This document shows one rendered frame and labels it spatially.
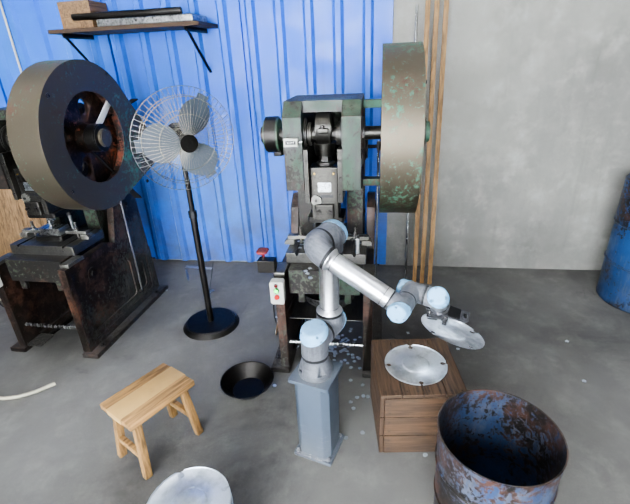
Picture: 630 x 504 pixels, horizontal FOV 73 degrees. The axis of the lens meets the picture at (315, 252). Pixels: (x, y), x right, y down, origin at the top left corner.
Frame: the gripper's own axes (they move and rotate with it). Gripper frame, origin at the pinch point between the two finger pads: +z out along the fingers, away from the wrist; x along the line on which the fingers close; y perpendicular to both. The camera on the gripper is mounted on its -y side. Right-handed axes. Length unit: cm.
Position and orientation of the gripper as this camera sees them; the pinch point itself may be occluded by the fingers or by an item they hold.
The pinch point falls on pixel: (446, 318)
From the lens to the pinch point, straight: 193.0
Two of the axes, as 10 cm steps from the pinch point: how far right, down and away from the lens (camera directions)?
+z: 3.1, 3.6, 8.8
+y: -9.2, -1.3, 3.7
